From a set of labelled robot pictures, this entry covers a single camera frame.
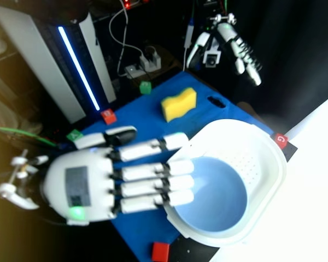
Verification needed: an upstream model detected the yellow and green sponge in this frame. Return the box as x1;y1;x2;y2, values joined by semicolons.
160;87;197;123

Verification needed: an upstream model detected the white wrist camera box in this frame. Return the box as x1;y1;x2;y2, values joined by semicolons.
203;45;222;68

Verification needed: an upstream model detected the blue table cloth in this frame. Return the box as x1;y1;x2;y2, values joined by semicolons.
57;70;276;262

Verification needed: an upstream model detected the white tower with blue light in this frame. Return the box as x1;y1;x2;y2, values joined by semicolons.
0;2;118;124

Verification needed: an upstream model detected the light blue bowl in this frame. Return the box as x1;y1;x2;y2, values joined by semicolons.
171;157;248;233

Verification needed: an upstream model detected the white cable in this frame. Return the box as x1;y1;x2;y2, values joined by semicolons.
108;5;144;77

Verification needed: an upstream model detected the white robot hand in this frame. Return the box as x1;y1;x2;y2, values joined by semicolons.
186;22;263;86
40;125;195;227

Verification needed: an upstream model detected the white inline cable adapter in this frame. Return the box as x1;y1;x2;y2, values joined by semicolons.
184;23;195;50

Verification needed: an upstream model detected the green block with letter Y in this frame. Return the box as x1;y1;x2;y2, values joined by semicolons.
66;129;83;142

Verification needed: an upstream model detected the white perforated plastic basin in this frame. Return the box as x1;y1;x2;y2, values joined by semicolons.
163;118;288;246

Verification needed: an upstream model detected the red block with white eight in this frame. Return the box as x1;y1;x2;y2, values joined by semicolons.
100;108;118;125
151;242;171;262

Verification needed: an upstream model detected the circuit board with red lights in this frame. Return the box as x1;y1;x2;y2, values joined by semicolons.
122;0;150;9

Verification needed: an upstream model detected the red block with letter G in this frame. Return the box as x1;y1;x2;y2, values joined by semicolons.
273;133;290;150

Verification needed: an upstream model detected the white power strip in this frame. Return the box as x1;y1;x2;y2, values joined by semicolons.
125;46;162;80

